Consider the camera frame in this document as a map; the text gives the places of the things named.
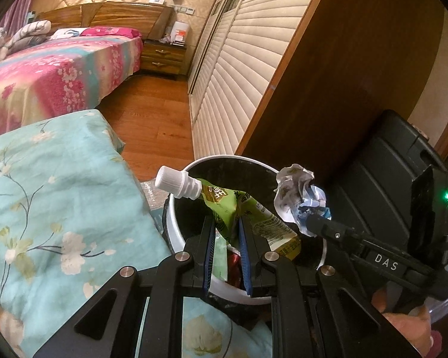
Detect bare right hand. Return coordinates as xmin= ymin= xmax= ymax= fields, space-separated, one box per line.
xmin=372 ymin=288 xmax=443 ymax=357

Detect wooden nightstand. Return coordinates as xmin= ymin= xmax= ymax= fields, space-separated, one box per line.
xmin=140 ymin=40 xmax=186 ymax=75

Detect brown wooden door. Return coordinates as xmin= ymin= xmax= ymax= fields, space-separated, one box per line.
xmin=237 ymin=0 xmax=444 ymax=175

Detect teal floral bedsheet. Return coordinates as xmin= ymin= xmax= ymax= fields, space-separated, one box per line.
xmin=0 ymin=110 xmax=170 ymax=357

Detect green spout pouch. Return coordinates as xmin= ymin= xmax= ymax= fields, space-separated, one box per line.
xmin=155 ymin=166 xmax=301 ymax=260

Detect pink pillow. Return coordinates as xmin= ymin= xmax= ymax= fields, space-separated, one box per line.
xmin=80 ymin=27 xmax=141 ymax=39

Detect folded grey white quilt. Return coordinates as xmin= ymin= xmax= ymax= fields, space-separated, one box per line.
xmin=4 ymin=20 xmax=51 ymax=49

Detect white paper ball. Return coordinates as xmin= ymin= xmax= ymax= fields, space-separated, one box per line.
xmin=273 ymin=163 xmax=332 ymax=237

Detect white louvered wardrobe doors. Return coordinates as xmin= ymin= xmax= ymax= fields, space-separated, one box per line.
xmin=188 ymin=0 xmax=311 ymax=158

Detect white round trash bin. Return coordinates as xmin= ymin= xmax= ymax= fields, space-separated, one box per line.
xmin=155 ymin=155 xmax=331 ymax=305

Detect pink floral bed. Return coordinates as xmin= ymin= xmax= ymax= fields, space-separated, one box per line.
xmin=0 ymin=36 xmax=142 ymax=135

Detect pink curtain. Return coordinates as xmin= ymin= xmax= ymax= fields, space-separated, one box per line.
xmin=0 ymin=0 xmax=32 ymax=36

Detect white bag on nightstand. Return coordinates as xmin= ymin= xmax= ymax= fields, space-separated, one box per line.
xmin=170 ymin=21 xmax=190 ymax=46

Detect wooden headboard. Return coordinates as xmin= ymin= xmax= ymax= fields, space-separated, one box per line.
xmin=35 ymin=2 xmax=173 ymax=41

